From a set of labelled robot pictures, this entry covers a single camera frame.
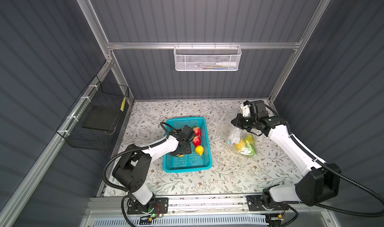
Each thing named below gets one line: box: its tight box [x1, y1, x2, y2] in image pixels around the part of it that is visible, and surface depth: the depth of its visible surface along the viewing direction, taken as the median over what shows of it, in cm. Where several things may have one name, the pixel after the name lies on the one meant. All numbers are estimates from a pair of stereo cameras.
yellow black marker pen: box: [120, 97, 127, 112], surface depth 84 cm
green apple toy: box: [238, 142, 256, 156], surface depth 87 cm
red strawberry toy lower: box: [193, 135, 202, 147], surface depth 95 cm
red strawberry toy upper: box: [193, 126, 202, 136], surface depth 100 cm
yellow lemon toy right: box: [195, 145, 204, 156], surface depth 91 cm
